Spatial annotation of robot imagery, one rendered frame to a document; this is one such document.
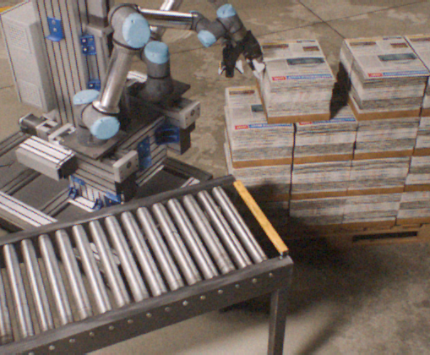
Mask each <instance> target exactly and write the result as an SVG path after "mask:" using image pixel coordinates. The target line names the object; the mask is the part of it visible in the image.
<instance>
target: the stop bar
mask: <svg viewBox="0 0 430 355"><path fill-rule="evenodd" d="M233 185H234V186H235V187H236V189H237V191H238V192H239V194H240V195H241V196H242V197H243V198H244V201H245V203H246V204H247V206H248V208H249V209H250V210H251V211H252V212H253V214H254V215H255V216H256V218H257V219H258V221H259V223H260V224H261V226H262V228H263V229H264V231H265V232H266V233H267V235H268V236H269V238H270V239H271V241H272V242H273V244H274V245H275V246H276V248H277V249H278V250H279V251H280V255H283V254H288V252H289V249H287V247H286V246H285V244H284V243H283V242H282V241H281V239H280V236H279V234H278V233H277V232H276V231H275V229H274V228H273V227H272V226H271V224H270V223H269V221H268V220H267V218H266V217H265V215H264V214H263V213H262V211H261V209H260V208H259V206H258V205H257V204H256V202H255V201H254V199H253V197H252V196H250V194H249V193H248V191H247V190H246V189H245V188H244V185H243V183H242V181H241V180H240V179H239V180H236V181H234V182H233Z"/></svg>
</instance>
